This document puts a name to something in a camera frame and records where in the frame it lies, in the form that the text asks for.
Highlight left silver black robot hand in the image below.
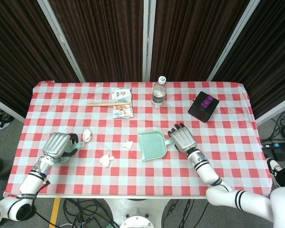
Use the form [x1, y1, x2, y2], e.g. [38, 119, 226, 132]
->
[42, 132, 79, 160]

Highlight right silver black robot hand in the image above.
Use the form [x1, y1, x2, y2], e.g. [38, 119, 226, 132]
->
[168, 122, 197, 152]

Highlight green hand brush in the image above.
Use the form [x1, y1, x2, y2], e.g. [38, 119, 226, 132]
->
[54, 142, 85, 164]

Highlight green plastic dustpan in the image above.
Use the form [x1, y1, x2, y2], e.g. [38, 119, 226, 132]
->
[137, 130, 175, 162]

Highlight tissue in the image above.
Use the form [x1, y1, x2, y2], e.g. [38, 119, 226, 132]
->
[82, 129, 93, 143]

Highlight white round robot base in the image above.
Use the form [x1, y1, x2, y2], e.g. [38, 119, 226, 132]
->
[102, 198, 173, 228]

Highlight black box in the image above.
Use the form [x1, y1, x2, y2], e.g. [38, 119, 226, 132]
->
[188, 91, 220, 123]

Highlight clear plastic water bottle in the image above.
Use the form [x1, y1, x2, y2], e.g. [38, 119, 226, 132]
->
[151, 76, 167, 108]

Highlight wooden stick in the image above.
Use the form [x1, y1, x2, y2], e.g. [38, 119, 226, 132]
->
[86, 101, 131, 107]

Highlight red white checkered tablecloth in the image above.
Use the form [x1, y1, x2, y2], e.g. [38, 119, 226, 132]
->
[3, 81, 275, 198]

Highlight white snack bag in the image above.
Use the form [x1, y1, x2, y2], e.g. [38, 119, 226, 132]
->
[110, 87, 135, 119]

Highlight dark brown partition panel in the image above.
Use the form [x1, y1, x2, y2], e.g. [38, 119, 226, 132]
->
[0, 0, 81, 123]
[213, 0, 285, 125]
[152, 0, 250, 83]
[49, 0, 145, 83]

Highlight white black sneaker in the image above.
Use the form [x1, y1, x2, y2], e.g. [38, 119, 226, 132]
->
[266, 158, 284, 178]

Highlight black floor cable bundle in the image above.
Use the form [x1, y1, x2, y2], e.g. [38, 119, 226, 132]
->
[270, 106, 285, 141]
[61, 198, 121, 228]

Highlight white aluminium partition post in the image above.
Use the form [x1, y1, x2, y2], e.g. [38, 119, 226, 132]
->
[142, 0, 156, 82]
[206, 0, 262, 81]
[37, 0, 86, 83]

